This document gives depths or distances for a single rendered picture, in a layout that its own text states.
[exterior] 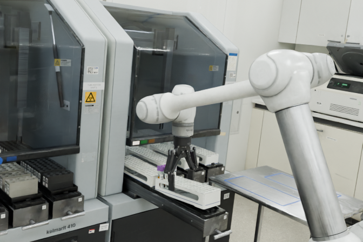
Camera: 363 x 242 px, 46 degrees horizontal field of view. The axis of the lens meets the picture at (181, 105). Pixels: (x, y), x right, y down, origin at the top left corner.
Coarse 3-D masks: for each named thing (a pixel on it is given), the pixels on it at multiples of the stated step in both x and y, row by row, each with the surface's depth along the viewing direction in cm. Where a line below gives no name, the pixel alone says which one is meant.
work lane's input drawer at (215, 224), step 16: (128, 176) 197; (144, 192) 187; (160, 192) 181; (160, 208) 179; (176, 208) 172; (192, 208) 171; (208, 208) 173; (192, 224) 165; (208, 224) 162; (224, 224) 169
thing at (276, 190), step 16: (224, 176) 209; (240, 176) 212; (256, 176) 214; (272, 176) 217; (288, 176) 219; (240, 192) 191; (256, 192) 191; (272, 192) 193; (288, 192) 195; (336, 192) 202; (272, 208) 178; (288, 208) 177; (352, 208) 184; (256, 224) 239; (304, 224) 166; (208, 240) 211; (256, 240) 239
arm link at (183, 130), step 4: (172, 124) 176; (176, 124) 174; (180, 124) 173; (184, 124) 173; (188, 124) 173; (192, 124) 175; (172, 128) 176; (176, 128) 174; (180, 128) 173; (184, 128) 173; (188, 128) 173; (192, 128) 175; (172, 132) 176; (176, 132) 174; (180, 132) 173; (184, 132) 173; (188, 132) 174; (192, 132) 176; (176, 136) 176; (180, 136) 175; (184, 136) 175; (188, 136) 176
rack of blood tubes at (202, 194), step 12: (156, 180) 183; (180, 180) 181; (192, 180) 181; (168, 192) 178; (180, 192) 181; (192, 192) 167; (204, 192) 164; (216, 192) 168; (192, 204) 168; (204, 204) 163; (216, 204) 168
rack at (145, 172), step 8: (128, 160) 204; (136, 160) 206; (128, 168) 205; (136, 168) 194; (144, 168) 195; (152, 168) 197; (136, 176) 200; (144, 176) 202; (152, 176) 186; (152, 184) 187
